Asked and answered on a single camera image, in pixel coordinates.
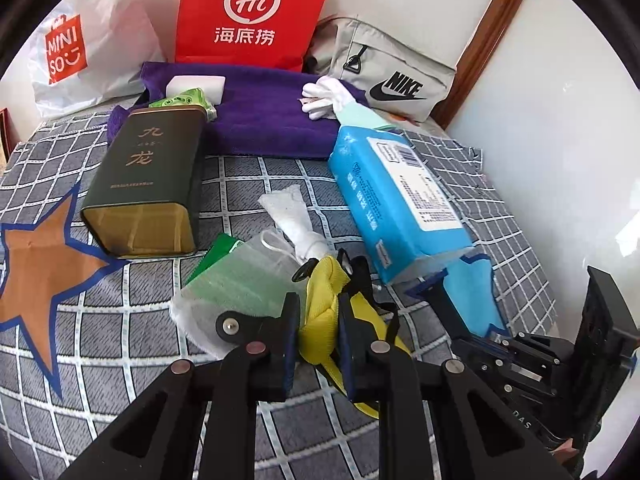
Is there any green tissue pack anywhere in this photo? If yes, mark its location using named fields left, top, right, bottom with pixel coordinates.
left=149, top=88, right=217, bottom=122

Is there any dark green tea tin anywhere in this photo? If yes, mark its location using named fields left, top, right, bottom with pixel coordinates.
left=80, top=105, right=207, bottom=258

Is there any grey checkered cloth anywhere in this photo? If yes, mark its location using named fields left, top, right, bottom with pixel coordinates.
left=0, top=109, right=559, bottom=480

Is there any brown framed picture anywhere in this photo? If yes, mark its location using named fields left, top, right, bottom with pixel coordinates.
left=0, top=108, right=20, bottom=162

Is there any blue star marker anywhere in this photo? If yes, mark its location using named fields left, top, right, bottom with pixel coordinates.
left=444, top=254, right=509, bottom=337

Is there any red paper shopping bag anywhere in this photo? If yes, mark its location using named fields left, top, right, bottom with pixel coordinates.
left=175, top=0, right=326, bottom=72

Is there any yellow black sock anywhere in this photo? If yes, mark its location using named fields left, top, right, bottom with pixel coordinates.
left=298, top=250, right=426, bottom=434

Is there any orange star marker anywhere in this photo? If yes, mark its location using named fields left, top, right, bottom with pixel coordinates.
left=1, top=183, right=128, bottom=396

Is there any grey Nike waist bag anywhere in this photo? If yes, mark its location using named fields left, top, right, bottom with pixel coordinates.
left=305, top=18, right=456, bottom=122

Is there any blue wet wipes pack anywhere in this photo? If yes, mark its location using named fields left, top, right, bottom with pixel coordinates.
left=328, top=126, right=472, bottom=284

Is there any brown wooden door frame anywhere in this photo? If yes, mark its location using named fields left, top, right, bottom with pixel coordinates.
left=431, top=0, right=523, bottom=129

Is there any white mesh cloth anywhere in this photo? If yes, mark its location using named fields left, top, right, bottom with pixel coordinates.
left=169, top=229, right=306, bottom=360

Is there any white sponge block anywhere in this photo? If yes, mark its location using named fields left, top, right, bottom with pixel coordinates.
left=165, top=75, right=226, bottom=105

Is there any white Miniso plastic bag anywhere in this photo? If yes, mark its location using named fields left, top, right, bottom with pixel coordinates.
left=28, top=0, right=165, bottom=120

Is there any white rubber glove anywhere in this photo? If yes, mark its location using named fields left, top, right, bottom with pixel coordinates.
left=298, top=75, right=396, bottom=134

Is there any purple towel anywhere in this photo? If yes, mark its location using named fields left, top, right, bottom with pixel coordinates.
left=106, top=62, right=340, bottom=160

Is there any green flat packet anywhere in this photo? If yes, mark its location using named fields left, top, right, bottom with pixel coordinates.
left=184, top=233, right=243, bottom=285

